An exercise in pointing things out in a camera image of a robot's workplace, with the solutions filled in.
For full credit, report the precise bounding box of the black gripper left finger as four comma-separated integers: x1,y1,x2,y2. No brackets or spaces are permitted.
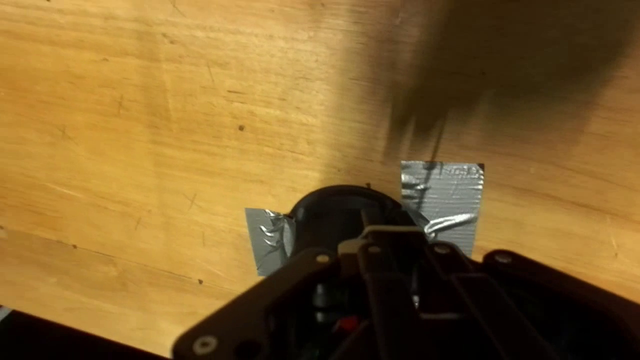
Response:
172,250,344,360

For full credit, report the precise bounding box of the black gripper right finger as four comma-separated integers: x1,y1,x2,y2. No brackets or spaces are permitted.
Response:
414,242,640,360

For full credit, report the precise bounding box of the dark jar with purple lid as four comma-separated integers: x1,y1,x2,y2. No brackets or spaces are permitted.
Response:
288,184,420,259

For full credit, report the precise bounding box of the grey duct tape patch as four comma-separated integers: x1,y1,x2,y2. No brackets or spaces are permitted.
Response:
245,159,485,276

